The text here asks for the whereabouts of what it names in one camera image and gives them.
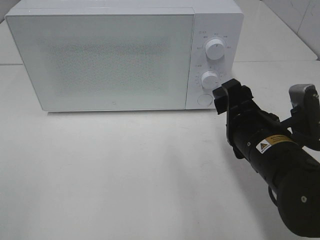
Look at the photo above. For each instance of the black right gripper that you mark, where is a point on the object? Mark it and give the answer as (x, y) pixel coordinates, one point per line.
(254, 134)

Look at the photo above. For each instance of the round white door button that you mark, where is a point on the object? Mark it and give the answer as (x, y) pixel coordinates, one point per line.
(205, 100)

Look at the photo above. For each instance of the white timer knob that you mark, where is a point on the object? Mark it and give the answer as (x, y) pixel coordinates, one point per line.
(209, 80)

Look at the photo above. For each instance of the white microwave door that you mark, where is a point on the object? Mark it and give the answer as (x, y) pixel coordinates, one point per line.
(100, 62)

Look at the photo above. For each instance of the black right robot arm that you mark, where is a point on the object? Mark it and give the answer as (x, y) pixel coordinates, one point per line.
(297, 194)

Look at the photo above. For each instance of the upper white power knob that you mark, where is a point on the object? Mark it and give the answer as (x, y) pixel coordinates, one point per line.
(215, 48)

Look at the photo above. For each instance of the white microwave oven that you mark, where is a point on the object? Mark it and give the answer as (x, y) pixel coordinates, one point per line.
(212, 19)

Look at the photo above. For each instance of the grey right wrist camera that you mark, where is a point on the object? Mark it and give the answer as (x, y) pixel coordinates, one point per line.
(304, 97)

